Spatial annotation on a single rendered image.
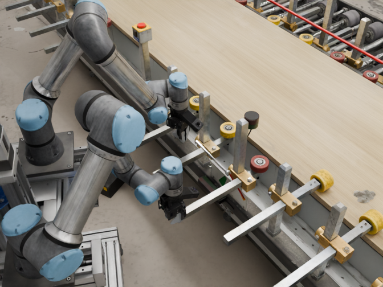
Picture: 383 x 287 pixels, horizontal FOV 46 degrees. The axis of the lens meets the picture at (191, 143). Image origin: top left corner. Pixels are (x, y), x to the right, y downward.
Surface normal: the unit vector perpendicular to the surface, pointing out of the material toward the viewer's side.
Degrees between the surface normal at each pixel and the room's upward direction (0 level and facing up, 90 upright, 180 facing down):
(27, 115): 7
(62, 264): 96
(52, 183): 0
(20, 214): 7
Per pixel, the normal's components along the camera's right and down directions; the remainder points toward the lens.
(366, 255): -0.82, 0.41
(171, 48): -0.02, -0.71
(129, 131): 0.81, 0.33
